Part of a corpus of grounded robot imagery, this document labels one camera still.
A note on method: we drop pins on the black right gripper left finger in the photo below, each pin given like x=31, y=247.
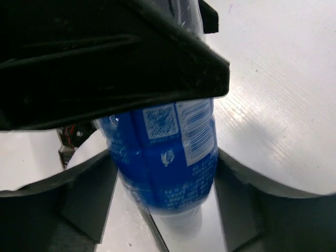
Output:
x=65, y=212

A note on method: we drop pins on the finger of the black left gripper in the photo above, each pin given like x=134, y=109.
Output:
x=210, y=18
x=64, y=62

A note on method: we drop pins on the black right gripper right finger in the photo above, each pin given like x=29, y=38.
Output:
x=260, y=214

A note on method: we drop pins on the blue label clear bottle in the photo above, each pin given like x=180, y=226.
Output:
x=167, y=158

